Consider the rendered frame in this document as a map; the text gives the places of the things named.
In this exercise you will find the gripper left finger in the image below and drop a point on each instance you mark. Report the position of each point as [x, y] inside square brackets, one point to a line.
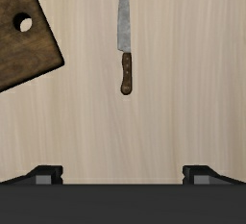
[46, 174]

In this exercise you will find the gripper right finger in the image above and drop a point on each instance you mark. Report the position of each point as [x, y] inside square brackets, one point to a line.
[198, 174]

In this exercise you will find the brown wooden cutting board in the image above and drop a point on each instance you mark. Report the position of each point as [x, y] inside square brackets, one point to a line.
[22, 51]

